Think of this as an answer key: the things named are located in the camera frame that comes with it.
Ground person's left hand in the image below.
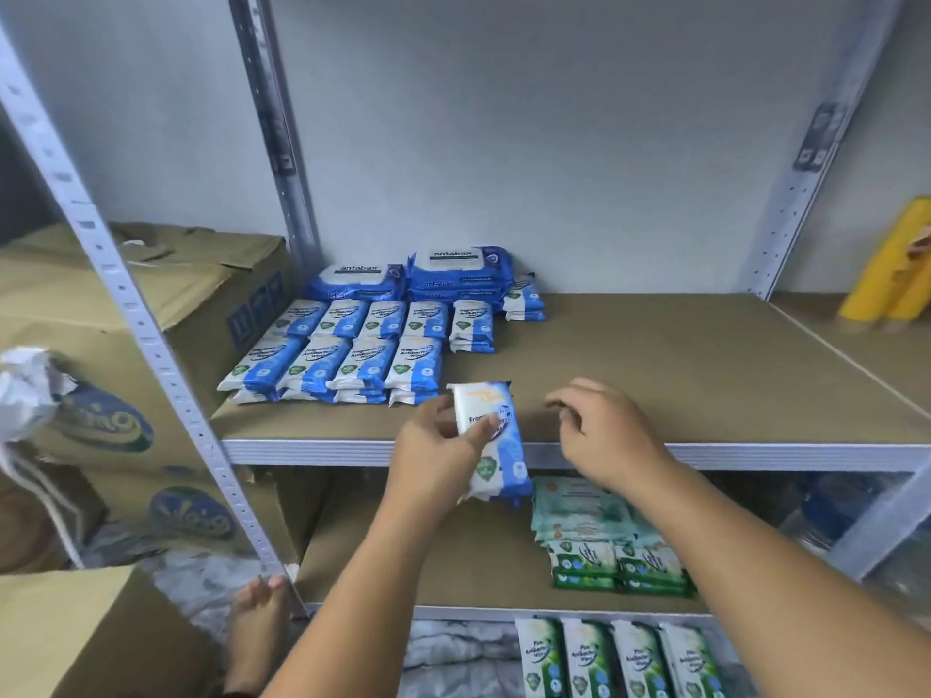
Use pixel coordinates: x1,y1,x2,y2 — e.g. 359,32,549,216
385,397,506,526

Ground person's right hand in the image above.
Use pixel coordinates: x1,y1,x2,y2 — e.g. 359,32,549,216
545,377,675,497

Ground teal guardian wipe packs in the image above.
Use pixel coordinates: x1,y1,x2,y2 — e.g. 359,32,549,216
530,475,637,539

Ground small blue packets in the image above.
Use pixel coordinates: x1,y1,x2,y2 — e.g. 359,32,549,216
448,380,535,503

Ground grey metal shelf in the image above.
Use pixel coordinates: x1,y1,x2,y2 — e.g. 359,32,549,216
0,0,931,626

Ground group of blue wipe packets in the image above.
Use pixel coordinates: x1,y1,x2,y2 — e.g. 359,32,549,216
218,272,549,407

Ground group of green pine packets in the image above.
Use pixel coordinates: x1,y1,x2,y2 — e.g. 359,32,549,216
515,618,729,698

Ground person's right forearm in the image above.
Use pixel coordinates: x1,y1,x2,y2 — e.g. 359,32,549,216
618,458,931,698

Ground person's left forearm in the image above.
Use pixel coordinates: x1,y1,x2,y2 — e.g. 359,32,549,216
262,501,467,698

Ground person's left foot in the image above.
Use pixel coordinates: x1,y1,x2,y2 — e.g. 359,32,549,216
222,574,297,695

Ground water bottles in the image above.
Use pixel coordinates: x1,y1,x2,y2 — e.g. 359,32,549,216
792,472,931,576

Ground cardboard box blue print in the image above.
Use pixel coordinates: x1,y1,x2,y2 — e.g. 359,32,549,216
0,222,297,474
87,464,329,561

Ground yellow bottle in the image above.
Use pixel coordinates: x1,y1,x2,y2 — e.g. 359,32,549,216
839,196,931,324
884,239,931,326

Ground plain cardboard box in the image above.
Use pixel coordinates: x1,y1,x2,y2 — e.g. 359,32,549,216
0,563,220,698

